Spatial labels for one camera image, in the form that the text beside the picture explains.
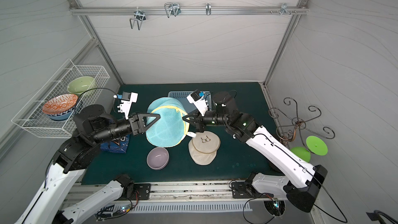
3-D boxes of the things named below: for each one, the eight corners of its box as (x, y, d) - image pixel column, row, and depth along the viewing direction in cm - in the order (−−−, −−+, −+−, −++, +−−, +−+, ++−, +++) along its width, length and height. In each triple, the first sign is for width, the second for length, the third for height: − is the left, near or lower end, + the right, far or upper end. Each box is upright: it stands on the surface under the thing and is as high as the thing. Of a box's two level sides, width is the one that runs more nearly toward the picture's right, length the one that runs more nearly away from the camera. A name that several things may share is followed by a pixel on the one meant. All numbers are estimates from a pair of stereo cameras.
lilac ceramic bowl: (146, 170, 80) (144, 168, 77) (151, 150, 87) (149, 147, 84) (167, 170, 80) (166, 168, 77) (170, 150, 87) (169, 147, 84)
